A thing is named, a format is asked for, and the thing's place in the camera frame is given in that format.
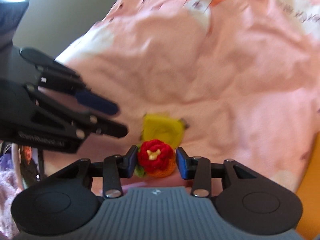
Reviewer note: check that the smartphone with video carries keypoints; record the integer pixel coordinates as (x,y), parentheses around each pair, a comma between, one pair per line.
(28,165)

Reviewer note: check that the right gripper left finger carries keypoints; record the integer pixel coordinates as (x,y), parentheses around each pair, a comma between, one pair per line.
(116,167)

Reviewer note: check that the orange cardboard storage box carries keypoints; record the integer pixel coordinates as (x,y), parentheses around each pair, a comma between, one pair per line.
(308,192)

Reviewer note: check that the yellow round case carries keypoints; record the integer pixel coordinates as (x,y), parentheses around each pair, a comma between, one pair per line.
(164,128)

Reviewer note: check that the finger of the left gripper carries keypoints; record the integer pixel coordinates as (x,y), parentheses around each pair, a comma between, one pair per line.
(86,121)
(57,77)

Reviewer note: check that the pink printed duvet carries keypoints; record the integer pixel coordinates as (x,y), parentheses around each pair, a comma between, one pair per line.
(243,75)

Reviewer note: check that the red orange crochet fruit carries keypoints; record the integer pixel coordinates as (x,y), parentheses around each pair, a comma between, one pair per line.
(155,159)

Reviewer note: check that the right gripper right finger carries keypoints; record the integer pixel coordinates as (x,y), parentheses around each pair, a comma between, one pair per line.
(197,169)

